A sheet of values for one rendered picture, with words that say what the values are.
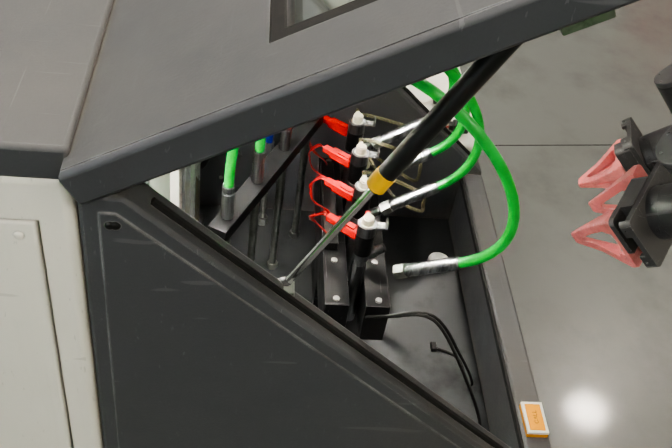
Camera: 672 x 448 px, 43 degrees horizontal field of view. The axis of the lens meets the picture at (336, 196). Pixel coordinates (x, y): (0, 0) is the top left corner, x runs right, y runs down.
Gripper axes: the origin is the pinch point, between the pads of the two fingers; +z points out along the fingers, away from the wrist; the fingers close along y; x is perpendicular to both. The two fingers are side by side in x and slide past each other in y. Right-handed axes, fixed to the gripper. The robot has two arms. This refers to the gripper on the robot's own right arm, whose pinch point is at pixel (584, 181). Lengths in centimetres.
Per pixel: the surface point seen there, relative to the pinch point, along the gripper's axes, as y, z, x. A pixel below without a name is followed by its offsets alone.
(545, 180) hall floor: -100, 70, -156
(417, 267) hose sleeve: 8.2, 19.4, 16.8
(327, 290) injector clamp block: 5.8, 38.6, 11.0
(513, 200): 13.3, 1.9, 17.9
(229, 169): 31.8, 34.4, 14.0
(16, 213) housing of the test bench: 53, 23, 52
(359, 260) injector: 7.4, 31.9, 9.0
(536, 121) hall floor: -96, 73, -191
